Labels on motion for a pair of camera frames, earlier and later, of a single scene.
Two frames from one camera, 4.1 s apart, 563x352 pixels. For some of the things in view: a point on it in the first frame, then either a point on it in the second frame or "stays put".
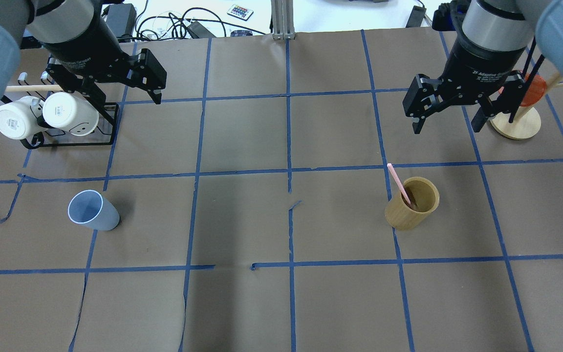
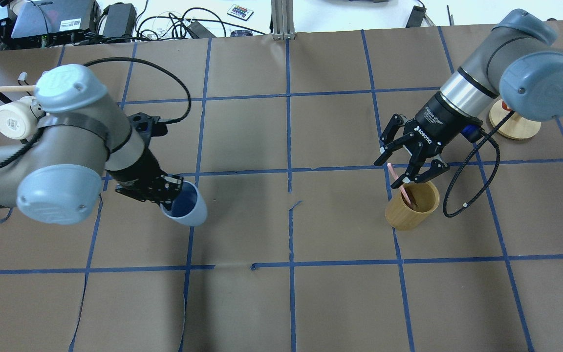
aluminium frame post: (282, 19) stays put
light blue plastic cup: (89, 208) to (188, 208)
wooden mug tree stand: (526, 123) stays put
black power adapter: (121, 18) stays put
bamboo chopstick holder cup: (423, 195) stays put
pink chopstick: (390, 166) stays put
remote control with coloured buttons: (240, 12) stays put
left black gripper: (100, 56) to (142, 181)
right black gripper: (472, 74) to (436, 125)
